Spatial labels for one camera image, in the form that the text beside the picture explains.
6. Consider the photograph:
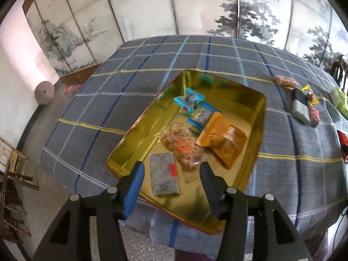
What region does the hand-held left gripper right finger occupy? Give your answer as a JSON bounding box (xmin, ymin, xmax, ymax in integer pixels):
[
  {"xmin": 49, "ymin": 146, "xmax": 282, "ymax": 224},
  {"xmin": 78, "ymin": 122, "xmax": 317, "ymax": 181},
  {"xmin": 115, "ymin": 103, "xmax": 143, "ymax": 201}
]
[{"xmin": 200, "ymin": 162, "xmax": 313, "ymax": 261}]

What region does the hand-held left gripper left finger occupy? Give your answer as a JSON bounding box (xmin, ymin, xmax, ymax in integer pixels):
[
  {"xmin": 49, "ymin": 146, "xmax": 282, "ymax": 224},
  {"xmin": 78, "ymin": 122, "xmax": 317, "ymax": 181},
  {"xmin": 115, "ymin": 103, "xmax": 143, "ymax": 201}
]
[{"xmin": 33, "ymin": 161, "xmax": 146, "ymax": 261}]

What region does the grey snack packet red label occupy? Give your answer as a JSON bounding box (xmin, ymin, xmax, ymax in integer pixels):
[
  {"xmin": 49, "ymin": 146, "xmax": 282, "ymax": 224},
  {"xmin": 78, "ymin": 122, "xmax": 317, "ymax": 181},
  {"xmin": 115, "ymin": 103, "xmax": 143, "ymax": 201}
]
[{"xmin": 149, "ymin": 153, "xmax": 181, "ymax": 197}]

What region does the orange snack packet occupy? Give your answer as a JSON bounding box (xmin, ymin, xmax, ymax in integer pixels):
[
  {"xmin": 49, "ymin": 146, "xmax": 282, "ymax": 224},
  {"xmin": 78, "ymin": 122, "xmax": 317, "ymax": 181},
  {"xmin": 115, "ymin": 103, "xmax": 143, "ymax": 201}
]
[{"xmin": 195, "ymin": 111, "xmax": 248, "ymax": 169}]

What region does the clear peanut bag orange label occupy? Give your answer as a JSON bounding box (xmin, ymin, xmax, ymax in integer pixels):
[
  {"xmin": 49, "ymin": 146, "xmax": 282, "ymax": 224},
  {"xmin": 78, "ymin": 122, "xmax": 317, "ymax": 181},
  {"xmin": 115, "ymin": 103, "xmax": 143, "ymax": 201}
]
[{"xmin": 159, "ymin": 124, "xmax": 208, "ymax": 172}]

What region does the clear packet with blue ends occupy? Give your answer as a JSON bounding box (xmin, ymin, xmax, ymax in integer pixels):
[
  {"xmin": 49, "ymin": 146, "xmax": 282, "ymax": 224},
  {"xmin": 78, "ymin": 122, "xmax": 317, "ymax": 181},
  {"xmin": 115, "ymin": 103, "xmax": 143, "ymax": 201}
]
[{"xmin": 186, "ymin": 102, "xmax": 222, "ymax": 131}]

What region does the red tin box gold inside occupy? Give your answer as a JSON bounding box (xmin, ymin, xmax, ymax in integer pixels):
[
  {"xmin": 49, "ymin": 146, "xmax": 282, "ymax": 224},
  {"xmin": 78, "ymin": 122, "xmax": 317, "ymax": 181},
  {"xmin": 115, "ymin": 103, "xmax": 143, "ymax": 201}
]
[{"xmin": 107, "ymin": 70, "xmax": 267, "ymax": 236}]

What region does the small blue candy wrapper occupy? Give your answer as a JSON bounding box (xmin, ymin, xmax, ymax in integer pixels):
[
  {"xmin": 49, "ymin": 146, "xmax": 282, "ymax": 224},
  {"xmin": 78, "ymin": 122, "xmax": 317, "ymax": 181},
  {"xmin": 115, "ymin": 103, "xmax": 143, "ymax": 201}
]
[{"xmin": 174, "ymin": 87, "xmax": 206, "ymax": 112}]

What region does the grey and navy box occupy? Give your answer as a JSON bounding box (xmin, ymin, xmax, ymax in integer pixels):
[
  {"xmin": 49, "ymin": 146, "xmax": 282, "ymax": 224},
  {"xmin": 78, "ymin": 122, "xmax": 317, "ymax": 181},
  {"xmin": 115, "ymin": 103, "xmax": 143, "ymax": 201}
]
[{"xmin": 291, "ymin": 88, "xmax": 312, "ymax": 123}]

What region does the pink snack packet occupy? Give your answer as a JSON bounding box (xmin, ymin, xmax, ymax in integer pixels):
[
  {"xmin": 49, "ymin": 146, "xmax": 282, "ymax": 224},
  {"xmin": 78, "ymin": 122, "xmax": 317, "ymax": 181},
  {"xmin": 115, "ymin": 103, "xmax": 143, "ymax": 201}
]
[{"xmin": 308, "ymin": 106, "xmax": 321, "ymax": 128}]

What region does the clear packet of twisted bread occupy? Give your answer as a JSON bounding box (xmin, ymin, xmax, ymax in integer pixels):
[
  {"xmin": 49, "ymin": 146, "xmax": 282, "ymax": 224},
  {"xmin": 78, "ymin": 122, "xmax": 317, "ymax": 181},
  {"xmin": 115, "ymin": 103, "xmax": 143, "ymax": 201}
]
[{"xmin": 273, "ymin": 75, "xmax": 301, "ymax": 89}]

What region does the yellow snack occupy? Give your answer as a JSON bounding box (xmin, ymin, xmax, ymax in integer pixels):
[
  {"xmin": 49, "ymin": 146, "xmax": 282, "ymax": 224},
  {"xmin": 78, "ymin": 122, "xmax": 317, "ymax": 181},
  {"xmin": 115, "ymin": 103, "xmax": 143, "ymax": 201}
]
[{"xmin": 300, "ymin": 85, "xmax": 320, "ymax": 106}]

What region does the light wooden chair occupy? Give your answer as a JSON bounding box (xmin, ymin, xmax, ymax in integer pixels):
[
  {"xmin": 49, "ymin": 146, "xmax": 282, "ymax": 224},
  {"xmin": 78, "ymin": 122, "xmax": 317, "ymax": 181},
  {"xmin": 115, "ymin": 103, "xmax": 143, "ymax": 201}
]
[{"xmin": 0, "ymin": 134, "xmax": 30, "ymax": 176}]

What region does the dark wooden chair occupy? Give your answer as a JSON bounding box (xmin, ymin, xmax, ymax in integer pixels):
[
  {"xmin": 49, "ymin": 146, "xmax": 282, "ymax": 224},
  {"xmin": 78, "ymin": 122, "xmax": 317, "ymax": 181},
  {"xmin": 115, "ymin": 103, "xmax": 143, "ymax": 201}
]
[
  {"xmin": 329, "ymin": 53, "xmax": 348, "ymax": 90},
  {"xmin": 0, "ymin": 160, "xmax": 40, "ymax": 246}
]

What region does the green tissue pack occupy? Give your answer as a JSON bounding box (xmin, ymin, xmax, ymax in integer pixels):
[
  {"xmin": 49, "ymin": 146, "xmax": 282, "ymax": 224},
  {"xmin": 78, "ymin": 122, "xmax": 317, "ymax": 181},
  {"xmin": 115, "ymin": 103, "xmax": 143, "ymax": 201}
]
[{"xmin": 330, "ymin": 86, "xmax": 348, "ymax": 120}]

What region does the painted folding screen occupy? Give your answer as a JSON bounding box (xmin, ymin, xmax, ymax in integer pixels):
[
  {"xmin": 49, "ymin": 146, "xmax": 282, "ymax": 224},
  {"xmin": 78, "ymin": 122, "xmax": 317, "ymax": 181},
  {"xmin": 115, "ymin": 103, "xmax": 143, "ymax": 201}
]
[{"xmin": 22, "ymin": 0, "xmax": 348, "ymax": 77}]

